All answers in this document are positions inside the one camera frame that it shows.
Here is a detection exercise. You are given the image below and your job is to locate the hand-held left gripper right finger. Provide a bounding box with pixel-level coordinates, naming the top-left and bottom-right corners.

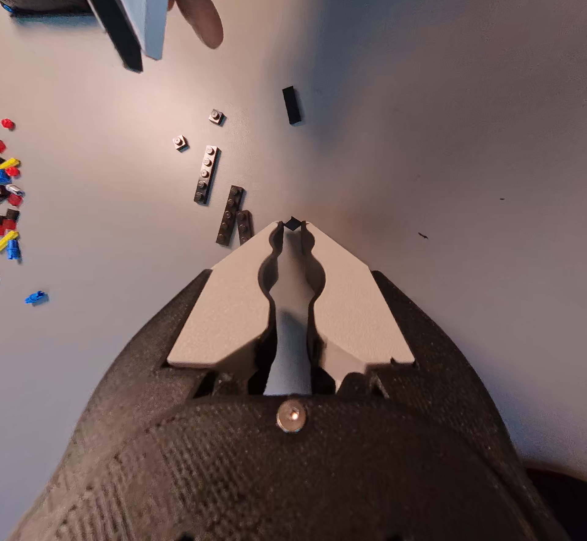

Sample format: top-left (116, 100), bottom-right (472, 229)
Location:
top-left (300, 221), bottom-right (415, 394)

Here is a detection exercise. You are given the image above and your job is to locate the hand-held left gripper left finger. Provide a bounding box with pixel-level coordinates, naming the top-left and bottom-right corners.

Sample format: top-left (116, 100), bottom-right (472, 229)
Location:
top-left (166, 221), bottom-right (287, 394)

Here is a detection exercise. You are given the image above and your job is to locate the long black lego plate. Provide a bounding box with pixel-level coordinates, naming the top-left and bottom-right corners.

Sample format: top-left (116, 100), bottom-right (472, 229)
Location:
top-left (193, 145), bottom-right (222, 206)
top-left (216, 185), bottom-right (246, 247)
top-left (236, 209), bottom-right (255, 245)

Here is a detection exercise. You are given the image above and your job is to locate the black smooth lego tile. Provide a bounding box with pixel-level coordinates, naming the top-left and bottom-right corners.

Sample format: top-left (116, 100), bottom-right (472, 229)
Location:
top-left (282, 85), bottom-right (304, 126)

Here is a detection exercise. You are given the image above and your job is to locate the pile of colourful lego pieces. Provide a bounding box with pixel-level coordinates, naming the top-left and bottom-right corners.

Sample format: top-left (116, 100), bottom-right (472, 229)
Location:
top-left (0, 117), bottom-right (50, 306)

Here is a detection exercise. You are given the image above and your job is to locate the black chair armrest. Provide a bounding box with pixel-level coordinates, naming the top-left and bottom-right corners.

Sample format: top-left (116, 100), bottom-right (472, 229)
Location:
top-left (524, 467), bottom-right (587, 541)

